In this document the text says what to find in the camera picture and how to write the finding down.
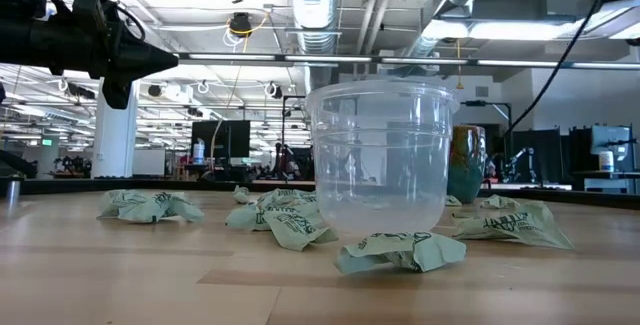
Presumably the black ceiling device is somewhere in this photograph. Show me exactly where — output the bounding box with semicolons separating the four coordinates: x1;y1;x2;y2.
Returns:
228;11;254;39

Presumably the white building pillar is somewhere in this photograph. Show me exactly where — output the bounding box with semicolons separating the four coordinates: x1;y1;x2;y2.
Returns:
91;77;140;180

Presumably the black partition panel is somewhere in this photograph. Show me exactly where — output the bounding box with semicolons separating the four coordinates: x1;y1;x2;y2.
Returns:
509;128;565;184

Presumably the black pole stand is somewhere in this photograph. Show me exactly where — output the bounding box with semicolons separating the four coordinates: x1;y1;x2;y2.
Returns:
280;95;307;182

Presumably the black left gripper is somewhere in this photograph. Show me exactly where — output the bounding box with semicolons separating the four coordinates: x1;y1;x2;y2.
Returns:
59;13;179;110

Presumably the clear plastic round container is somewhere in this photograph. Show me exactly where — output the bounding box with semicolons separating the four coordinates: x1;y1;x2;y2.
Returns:
303;78;460;236

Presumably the black screen panel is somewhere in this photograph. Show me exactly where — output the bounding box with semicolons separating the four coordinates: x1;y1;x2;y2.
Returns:
191;119;251;166

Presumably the silver metal post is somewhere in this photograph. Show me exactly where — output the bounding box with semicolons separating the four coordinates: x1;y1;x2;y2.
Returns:
4;176;22;207

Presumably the silver ribbed air duct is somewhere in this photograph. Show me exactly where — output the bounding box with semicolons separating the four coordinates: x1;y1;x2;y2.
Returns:
284;0;342;94

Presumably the long ceiling light bar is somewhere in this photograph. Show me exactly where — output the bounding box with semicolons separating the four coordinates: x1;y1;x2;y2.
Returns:
177;52;640;71

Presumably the teal brown ceramic vase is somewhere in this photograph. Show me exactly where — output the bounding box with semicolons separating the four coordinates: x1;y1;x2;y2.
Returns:
446;124;487;205

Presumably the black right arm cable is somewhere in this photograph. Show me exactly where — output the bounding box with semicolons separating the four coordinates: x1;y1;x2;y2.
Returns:
503;0;615;137

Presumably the black curved cable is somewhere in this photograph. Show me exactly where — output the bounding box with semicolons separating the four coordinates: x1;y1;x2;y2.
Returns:
0;148;39;180

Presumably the white board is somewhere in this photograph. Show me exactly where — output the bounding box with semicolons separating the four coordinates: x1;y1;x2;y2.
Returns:
132;148;167;177

